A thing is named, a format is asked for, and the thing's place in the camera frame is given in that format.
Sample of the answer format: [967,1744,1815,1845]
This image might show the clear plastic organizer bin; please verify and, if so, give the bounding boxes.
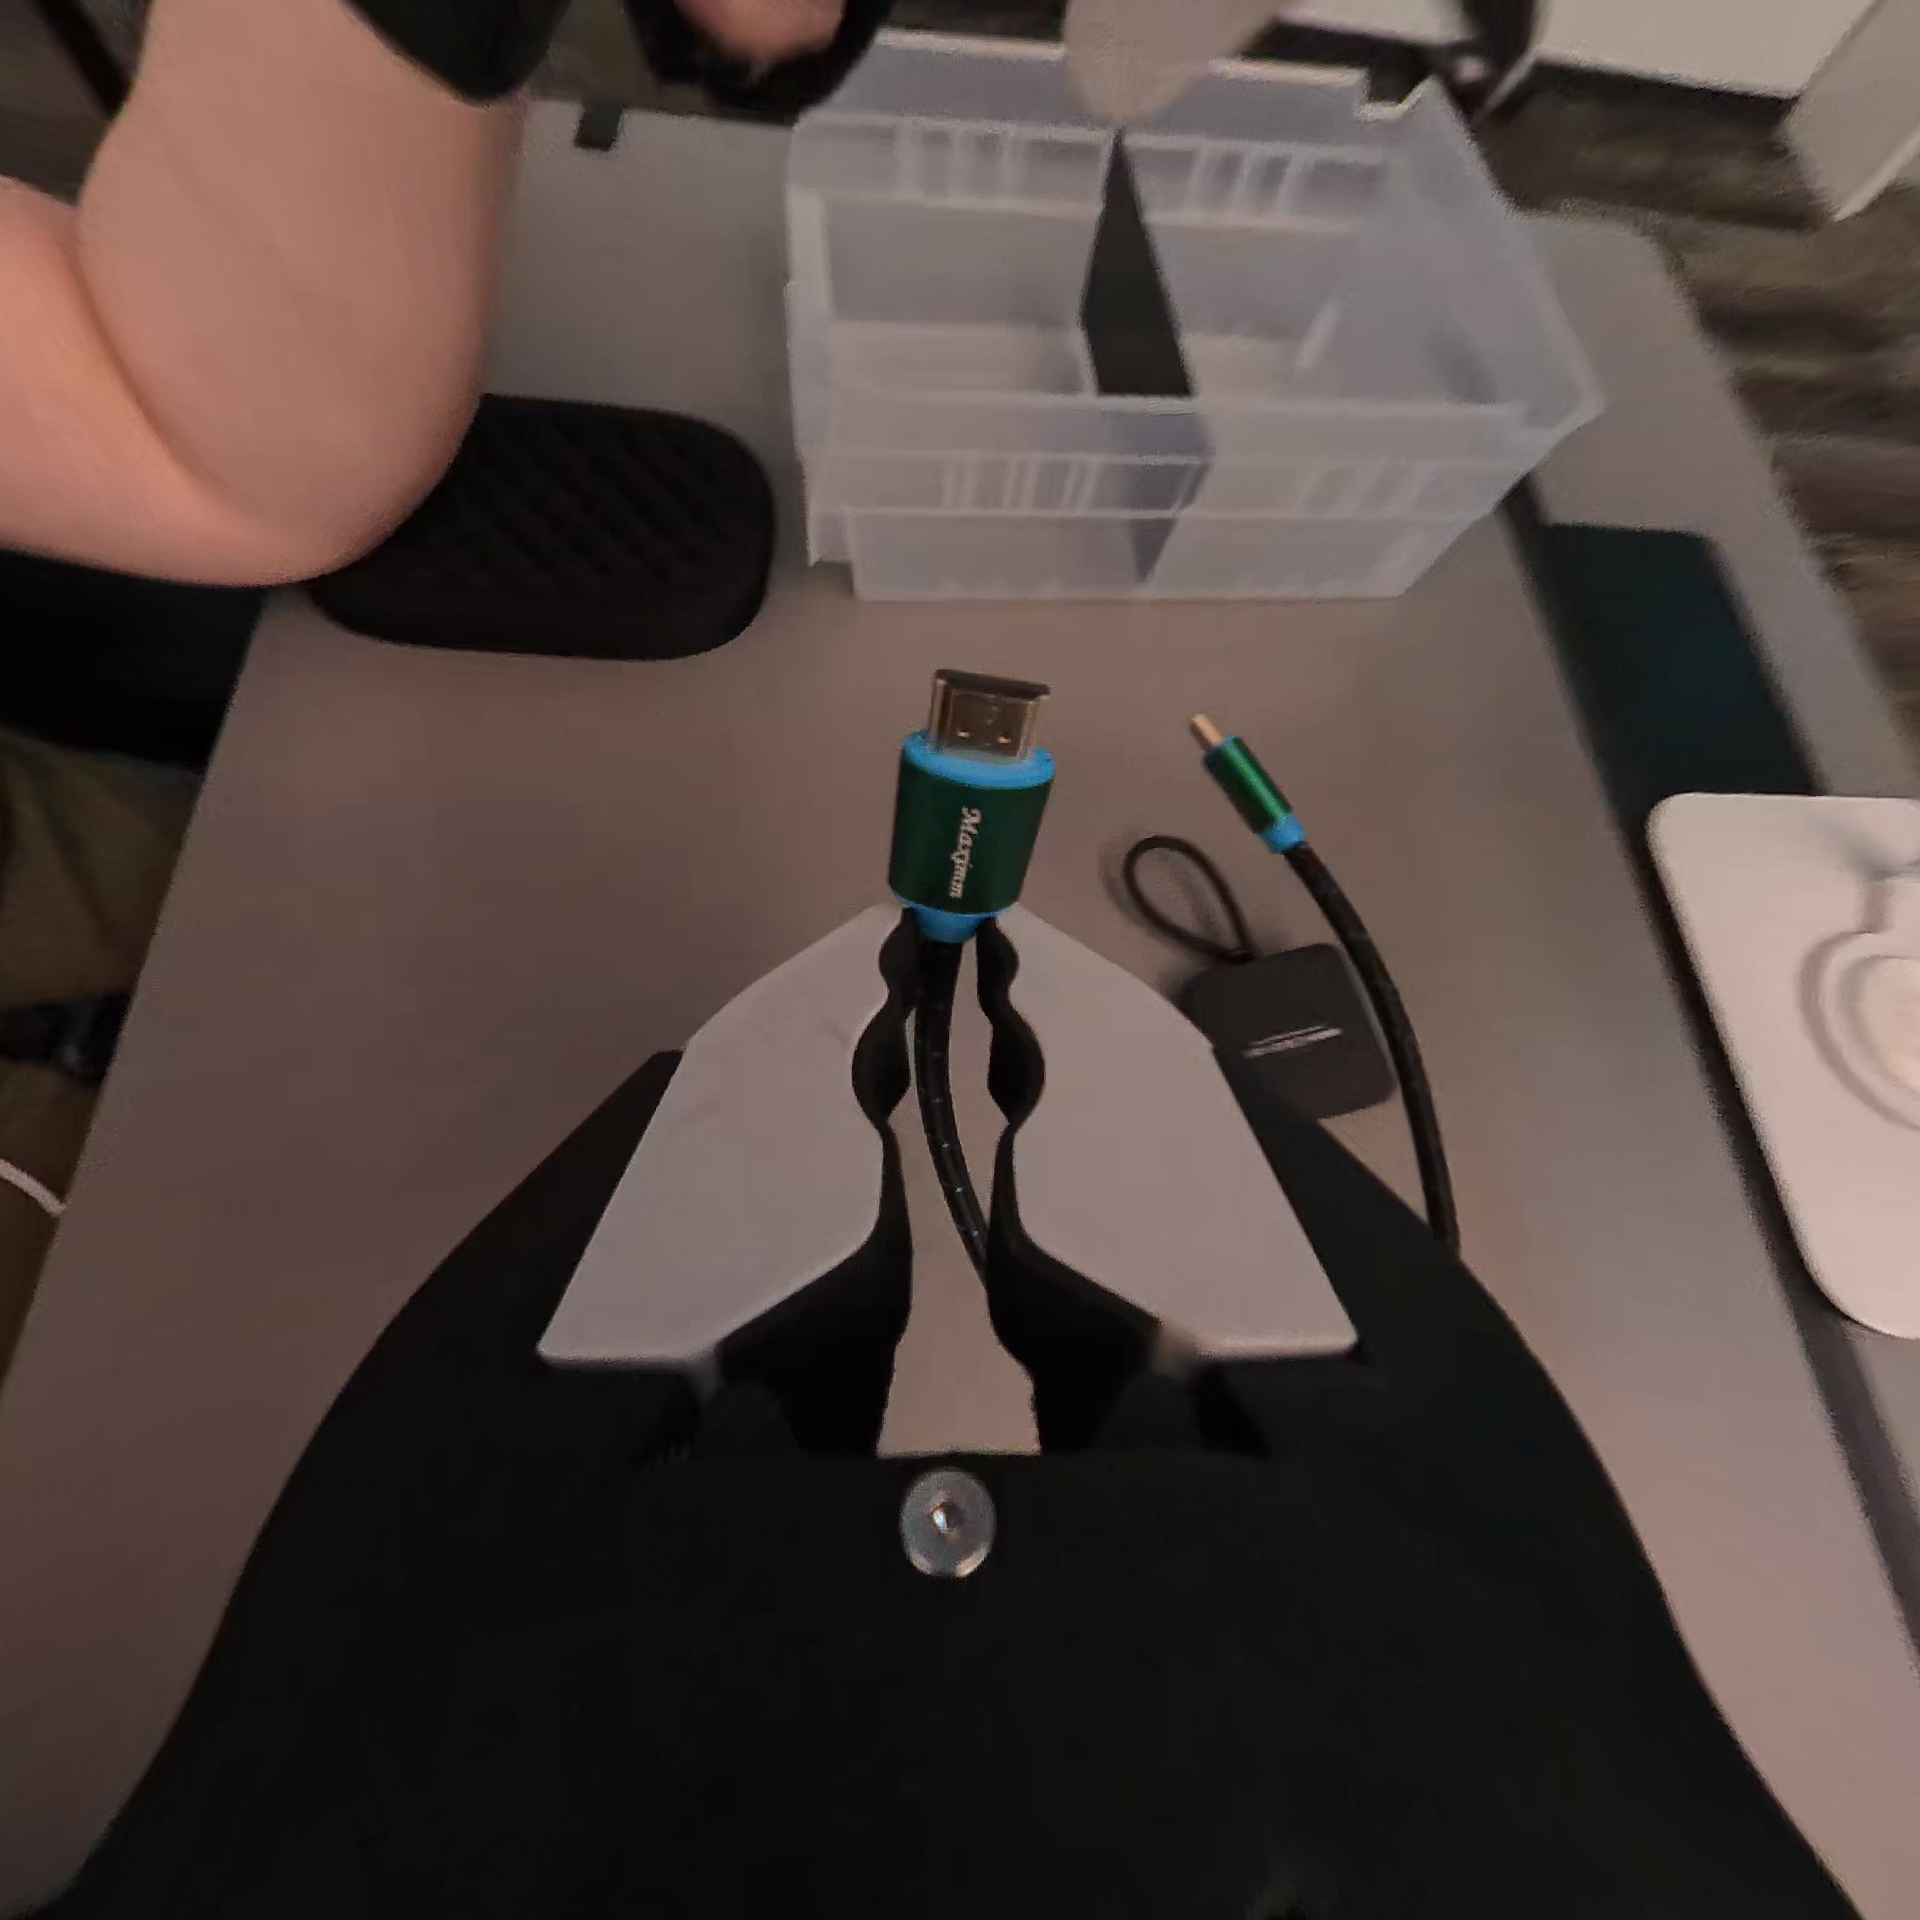
[783,29,1607,602]

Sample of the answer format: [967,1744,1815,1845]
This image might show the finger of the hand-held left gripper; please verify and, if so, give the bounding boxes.
[1063,0,1281,127]

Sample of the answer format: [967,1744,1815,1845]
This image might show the person's left hand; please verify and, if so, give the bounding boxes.
[551,0,846,63]

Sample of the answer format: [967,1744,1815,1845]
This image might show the black padded armrest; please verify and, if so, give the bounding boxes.
[307,394,777,663]

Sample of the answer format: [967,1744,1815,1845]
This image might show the person's left forearm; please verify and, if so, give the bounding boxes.
[0,0,530,590]

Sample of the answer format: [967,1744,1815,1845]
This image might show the black square adapter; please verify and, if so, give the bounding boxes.
[1125,831,1397,1119]

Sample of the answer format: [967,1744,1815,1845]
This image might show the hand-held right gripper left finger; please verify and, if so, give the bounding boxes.
[535,903,922,1368]

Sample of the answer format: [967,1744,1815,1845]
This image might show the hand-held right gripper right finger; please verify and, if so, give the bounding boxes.
[972,912,1362,1362]

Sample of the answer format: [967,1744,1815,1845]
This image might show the black bin divider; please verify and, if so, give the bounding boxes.
[1077,135,1205,602]

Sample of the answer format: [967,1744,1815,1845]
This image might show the white tablet stand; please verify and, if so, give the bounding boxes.
[1647,790,1920,1339]

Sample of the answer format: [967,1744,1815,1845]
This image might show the green blue braided hdmi cable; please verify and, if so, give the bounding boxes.
[891,667,1058,1291]
[1188,712,1470,1260]

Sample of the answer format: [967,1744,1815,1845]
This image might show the dark flat rectangle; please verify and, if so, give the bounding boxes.
[1530,517,1823,804]

